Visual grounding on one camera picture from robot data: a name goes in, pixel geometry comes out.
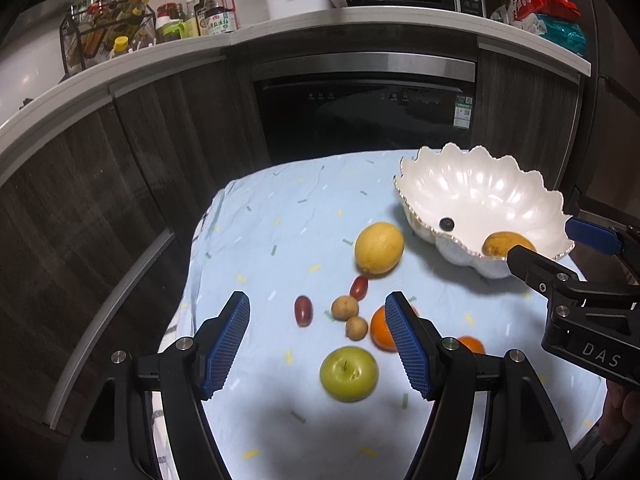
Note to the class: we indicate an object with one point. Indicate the brown longan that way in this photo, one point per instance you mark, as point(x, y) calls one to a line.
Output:
point(345, 307)
point(357, 328)

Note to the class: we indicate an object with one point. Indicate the large soy sauce bottle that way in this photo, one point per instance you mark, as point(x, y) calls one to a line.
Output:
point(220, 10)

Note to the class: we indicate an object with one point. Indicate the yellow-capped bottle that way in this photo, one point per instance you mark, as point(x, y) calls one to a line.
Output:
point(119, 46)

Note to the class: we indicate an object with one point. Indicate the red snack bag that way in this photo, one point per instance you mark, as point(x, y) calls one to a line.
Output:
point(547, 2)

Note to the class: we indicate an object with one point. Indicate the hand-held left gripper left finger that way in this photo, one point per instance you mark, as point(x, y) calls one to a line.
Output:
point(227, 345)

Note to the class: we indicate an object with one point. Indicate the green apple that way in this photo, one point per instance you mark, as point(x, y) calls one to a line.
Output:
point(348, 373)

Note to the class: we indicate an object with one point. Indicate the small red oval fruit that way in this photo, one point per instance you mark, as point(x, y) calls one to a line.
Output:
point(303, 310)
point(359, 287)

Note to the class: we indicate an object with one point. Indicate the dark glass door cabinet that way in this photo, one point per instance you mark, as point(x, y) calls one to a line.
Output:
point(610, 85)

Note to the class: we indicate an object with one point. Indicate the yellow lemon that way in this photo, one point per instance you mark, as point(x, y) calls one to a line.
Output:
point(379, 249)

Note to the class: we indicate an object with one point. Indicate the white kitchen countertop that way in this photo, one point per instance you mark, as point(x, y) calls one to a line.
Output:
point(150, 60)

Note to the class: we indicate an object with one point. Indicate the light blue patterned tablecloth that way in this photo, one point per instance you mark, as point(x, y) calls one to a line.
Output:
point(275, 260)

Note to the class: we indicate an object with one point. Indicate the group of condiment bottles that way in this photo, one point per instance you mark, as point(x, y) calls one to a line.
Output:
point(67, 45)
point(110, 25)

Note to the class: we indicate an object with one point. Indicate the person's right hand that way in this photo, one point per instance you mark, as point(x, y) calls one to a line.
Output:
point(622, 410)

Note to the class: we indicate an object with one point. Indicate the green plastic jug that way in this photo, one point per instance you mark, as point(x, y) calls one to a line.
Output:
point(175, 30)

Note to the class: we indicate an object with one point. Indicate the white shell-shaped bowl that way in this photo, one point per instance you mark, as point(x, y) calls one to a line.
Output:
point(475, 195)

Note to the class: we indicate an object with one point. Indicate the red-lidded jar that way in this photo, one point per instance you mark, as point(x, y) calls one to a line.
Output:
point(167, 12)

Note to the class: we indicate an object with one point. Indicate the blueberry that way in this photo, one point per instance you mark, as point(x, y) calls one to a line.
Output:
point(446, 223)

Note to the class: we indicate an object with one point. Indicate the dark glass bottle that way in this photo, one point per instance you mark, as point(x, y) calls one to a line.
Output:
point(201, 12)

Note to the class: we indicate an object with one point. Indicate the dark wood kitchen cabinet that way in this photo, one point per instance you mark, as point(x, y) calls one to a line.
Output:
point(75, 210)

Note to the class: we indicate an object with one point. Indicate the yellow-brown oval fruit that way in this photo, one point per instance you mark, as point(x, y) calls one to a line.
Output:
point(500, 244)

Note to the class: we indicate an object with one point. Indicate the orange mandarin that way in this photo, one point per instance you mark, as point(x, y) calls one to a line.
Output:
point(472, 344)
point(380, 330)

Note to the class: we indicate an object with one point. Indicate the white box appliance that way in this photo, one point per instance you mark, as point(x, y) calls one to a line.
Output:
point(297, 4)

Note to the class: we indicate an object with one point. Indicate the white plastic bag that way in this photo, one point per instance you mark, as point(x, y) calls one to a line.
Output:
point(510, 10)

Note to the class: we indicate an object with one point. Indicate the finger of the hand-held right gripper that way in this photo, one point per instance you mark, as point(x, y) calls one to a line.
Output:
point(532, 265)
point(590, 236)

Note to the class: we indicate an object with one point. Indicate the black built-in dishwasher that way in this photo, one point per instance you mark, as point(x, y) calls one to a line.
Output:
point(360, 120)

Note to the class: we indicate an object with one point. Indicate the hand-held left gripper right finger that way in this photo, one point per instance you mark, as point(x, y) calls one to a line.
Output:
point(407, 350)

